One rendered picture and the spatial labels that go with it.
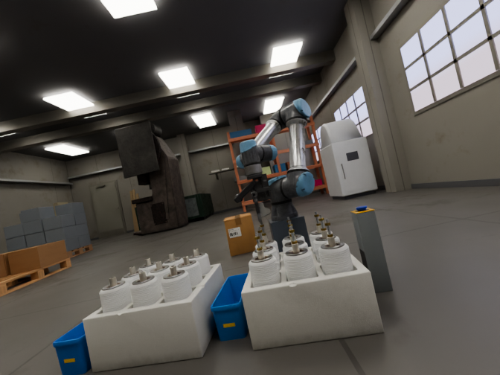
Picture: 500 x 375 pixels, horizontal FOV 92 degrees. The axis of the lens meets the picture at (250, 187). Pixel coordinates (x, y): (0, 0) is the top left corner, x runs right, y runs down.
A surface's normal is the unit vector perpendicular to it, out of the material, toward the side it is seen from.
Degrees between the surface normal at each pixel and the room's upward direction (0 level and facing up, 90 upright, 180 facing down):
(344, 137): 71
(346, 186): 90
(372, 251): 90
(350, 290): 90
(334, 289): 90
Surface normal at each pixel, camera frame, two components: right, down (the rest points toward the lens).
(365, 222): -0.12, 0.00
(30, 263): 0.10, -0.05
